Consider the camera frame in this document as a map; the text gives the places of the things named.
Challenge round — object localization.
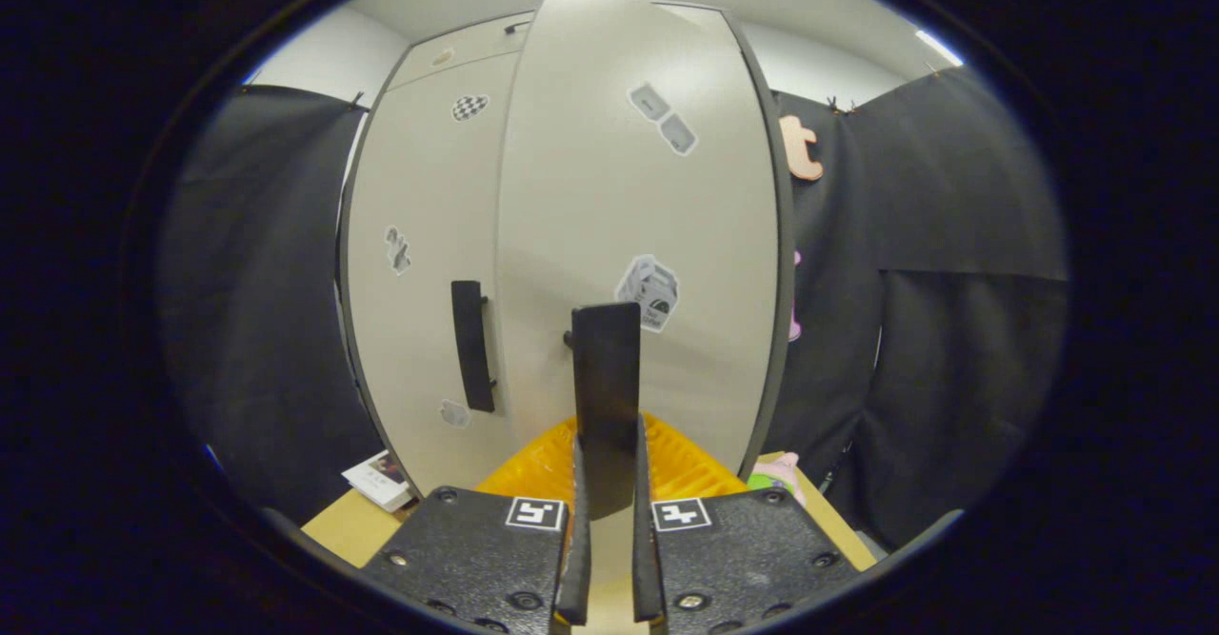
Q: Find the beige cabinet drawer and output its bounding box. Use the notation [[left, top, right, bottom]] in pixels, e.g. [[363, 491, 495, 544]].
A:
[[386, 11, 534, 93]]

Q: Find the black backdrop cloth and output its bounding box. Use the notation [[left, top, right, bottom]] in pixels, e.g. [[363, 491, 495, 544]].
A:
[[157, 64, 1072, 550]]

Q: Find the beige double-door shoe cabinet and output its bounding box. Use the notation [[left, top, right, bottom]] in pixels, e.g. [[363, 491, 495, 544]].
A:
[[335, 2, 799, 503]]

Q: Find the beige cabinet door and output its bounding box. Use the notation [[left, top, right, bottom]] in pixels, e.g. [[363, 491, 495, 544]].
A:
[[495, 0, 784, 584], [345, 50, 523, 498]]

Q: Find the white cover book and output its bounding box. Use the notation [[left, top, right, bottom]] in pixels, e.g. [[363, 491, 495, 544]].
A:
[[341, 451, 415, 514]]

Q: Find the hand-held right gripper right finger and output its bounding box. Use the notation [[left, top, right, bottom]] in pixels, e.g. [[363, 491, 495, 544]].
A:
[[632, 413, 863, 635]]

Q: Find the black door handle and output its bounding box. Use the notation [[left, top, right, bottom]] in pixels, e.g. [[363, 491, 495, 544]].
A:
[[570, 302, 643, 522], [450, 280, 498, 414]]

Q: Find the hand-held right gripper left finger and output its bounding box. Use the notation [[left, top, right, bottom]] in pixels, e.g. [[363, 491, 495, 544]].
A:
[[362, 416, 593, 635]]

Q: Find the pink and green plush toy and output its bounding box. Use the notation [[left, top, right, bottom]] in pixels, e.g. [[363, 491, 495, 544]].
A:
[[748, 452, 806, 507]]

